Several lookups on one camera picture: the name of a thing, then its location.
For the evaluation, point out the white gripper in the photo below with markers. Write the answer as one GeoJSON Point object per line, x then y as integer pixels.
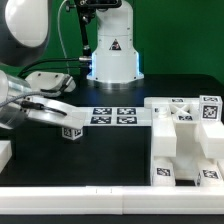
{"type": "Point", "coordinates": [50, 109]}

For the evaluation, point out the small white cube with hole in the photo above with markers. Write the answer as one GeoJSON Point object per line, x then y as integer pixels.
{"type": "Point", "coordinates": [72, 134]}

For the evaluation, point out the white chair seat block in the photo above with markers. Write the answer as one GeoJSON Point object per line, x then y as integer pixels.
{"type": "Point", "coordinates": [185, 144]}

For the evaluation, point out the small white tagged cube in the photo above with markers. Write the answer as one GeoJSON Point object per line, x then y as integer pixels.
{"type": "Point", "coordinates": [210, 107]}

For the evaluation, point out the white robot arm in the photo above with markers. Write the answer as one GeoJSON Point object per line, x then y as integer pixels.
{"type": "Point", "coordinates": [107, 37]}

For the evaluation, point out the white flat chair panel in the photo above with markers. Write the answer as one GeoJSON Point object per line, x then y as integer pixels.
{"type": "Point", "coordinates": [117, 116]}

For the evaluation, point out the white left border block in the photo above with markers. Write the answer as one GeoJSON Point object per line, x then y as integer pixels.
{"type": "Point", "coordinates": [5, 153]}

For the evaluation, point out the black camera stand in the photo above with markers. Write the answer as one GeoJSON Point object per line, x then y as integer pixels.
{"type": "Point", "coordinates": [86, 11]}

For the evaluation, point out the white front border rail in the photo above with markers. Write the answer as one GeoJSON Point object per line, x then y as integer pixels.
{"type": "Point", "coordinates": [111, 200]}

